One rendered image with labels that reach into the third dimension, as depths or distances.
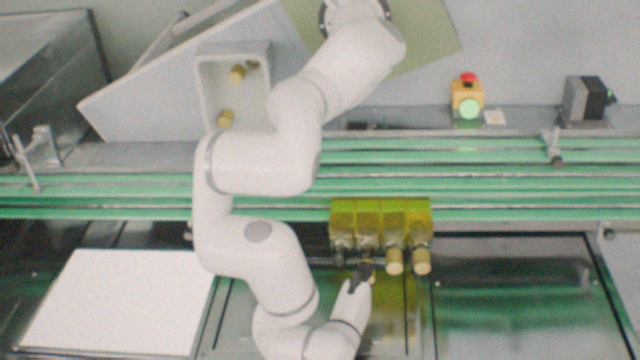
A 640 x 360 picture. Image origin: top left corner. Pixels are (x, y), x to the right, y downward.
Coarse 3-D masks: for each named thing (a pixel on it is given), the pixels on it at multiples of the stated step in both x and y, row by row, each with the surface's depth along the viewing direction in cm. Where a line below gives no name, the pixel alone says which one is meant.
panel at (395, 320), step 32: (320, 256) 137; (352, 256) 137; (384, 256) 136; (224, 288) 131; (320, 288) 130; (384, 288) 129; (416, 288) 127; (32, 320) 125; (224, 320) 124; (320, 320) 122; (384, 320) 121; (416, 320) 120; (32, 352) 119; (64, 352) 118; (96, 352) 117; (128, 352) 117; (192, 352) 116; (224, 352) 116; (256, 352) 115; (384, 352) 114; (416, 352) 113
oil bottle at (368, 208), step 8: (360, 200) 130; (368, 200) 130; (376, 200) 130; (360, 208) 128; (368, 208) 128; (376, 208) 128; (360, 216) 126; (368, 216) 126; (376, 216) 125; (360, 224) 124; (368, 224) 123; (376, 224) 123; (360, 232) 122; (368, 232) 122; (376, 232) 122; (360, 240) 122; (368, 240) 121; (376, 240) 122; (376, 248) 123
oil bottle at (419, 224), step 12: (408, 204) 128; (420, 204) 128; (408, 216) 125; (420, 216) 125; (408, 228) 122; (420, 228) 121; (432, 228) 122; (408, 240) 122; (420, 240) 120; (432, 240) 122
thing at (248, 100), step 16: (208, 64) 134; (224, 64) 135; (208, 80) 135; (224, 80) 137; (256, 80) 137; (208, 96) 135; (224, 96) 140; (240, 96) 140; (256, 96) 139; (208, 112) 136; (240, 112) 142; (256, 112) 142; (208, 128) 138; (240, 128) 140; (256, 128) 140; (272, 128) 136
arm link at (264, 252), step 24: (216, 192) 76; (192, 216) 75; (216, 216) 75; (240, 216) 76; (216, 240) 73; (240, 240) 72; (264, 240) 71; (288, 240) 72; (216, 264) 74; (240, 264) 72; (264, 264) 71; (288, 264) 72; (264, 288) 74; (288, 288) 74; (312, 288) 79
